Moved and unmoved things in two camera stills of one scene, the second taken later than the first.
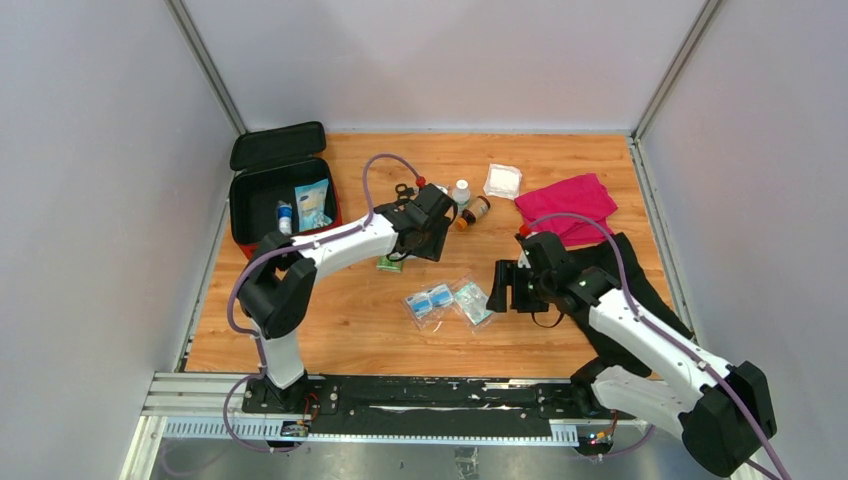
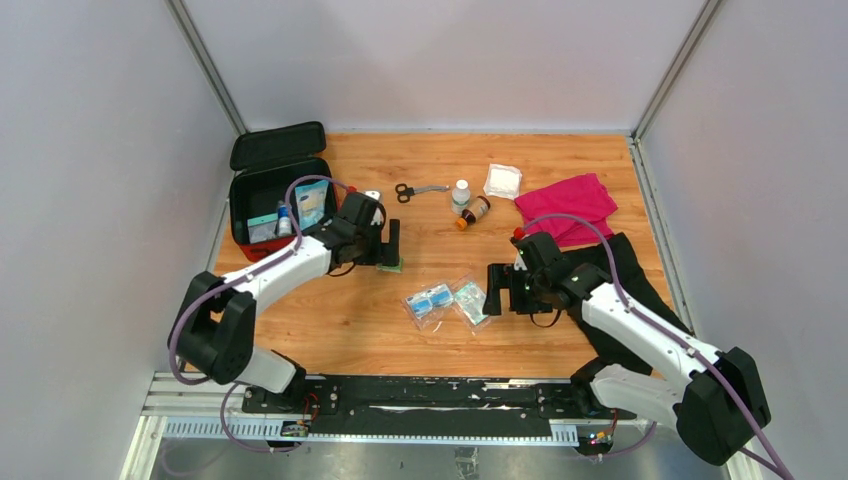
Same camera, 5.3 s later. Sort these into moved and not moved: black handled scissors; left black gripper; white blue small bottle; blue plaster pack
Moved: left black gripper
Not moved: white blue small bottle; black handled scissors; blue plaster pack
